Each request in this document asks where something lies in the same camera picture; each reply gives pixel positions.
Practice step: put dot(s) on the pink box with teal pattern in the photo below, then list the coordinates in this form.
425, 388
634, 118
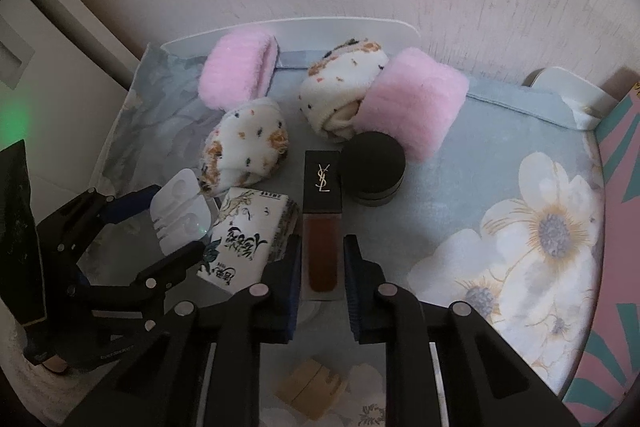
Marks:
620, 207

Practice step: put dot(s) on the foundation bottle with black cap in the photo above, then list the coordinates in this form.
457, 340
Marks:
321, 227

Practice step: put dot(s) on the pink fluffy cuff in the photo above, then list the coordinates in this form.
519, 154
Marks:
235, 69
415, 102

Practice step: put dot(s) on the person's left forearm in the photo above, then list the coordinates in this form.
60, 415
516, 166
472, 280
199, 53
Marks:
25, 382

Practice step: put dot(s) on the white cabinet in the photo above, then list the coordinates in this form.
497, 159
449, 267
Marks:
60, 57

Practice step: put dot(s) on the white earphone case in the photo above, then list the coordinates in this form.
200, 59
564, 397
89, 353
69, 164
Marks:
177, 207

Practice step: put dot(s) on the white printed tissue packet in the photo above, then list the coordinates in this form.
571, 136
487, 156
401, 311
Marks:
250, 237

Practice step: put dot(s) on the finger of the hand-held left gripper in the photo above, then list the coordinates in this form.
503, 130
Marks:
132, 204
170, 263

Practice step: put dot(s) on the white spotted sock roll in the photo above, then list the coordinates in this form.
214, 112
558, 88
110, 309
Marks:
245, 142
340, 87

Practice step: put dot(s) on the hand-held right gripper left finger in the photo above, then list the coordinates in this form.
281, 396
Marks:
286, 302

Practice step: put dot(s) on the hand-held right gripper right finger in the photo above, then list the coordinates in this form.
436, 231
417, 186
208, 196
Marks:
352, 292

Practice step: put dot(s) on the black round jar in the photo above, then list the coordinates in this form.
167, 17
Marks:
372, 162

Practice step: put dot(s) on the blue floral tablecloth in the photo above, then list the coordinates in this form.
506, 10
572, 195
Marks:
500, 142

